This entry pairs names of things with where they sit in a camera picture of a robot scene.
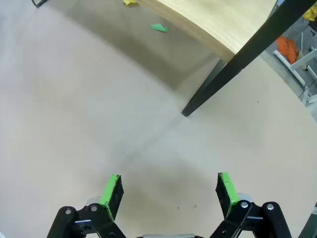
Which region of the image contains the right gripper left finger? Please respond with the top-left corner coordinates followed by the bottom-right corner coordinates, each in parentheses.
top-left (47, 174), bottom-right (127, 238)

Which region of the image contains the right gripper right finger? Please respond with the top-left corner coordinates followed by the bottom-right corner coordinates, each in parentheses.
top-left (210, 172), bottom-right (293, 238)

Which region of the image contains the orange cloth bundle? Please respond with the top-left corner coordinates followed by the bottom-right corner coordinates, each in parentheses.
top-left (276, 35), bottom-right (300, 64)

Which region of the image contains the green paper scrap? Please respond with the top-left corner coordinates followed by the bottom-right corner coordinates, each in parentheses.
top-left (150, 23), bottom-right (168, 33)

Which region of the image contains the yellow bag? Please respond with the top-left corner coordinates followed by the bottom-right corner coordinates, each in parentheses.
top-left (302, 6), bottom-right (317, 22)

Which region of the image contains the wooden shelf black metal frame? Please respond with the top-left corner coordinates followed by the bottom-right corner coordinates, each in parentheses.
top-left (32, 0), bottom-right (317, 118)

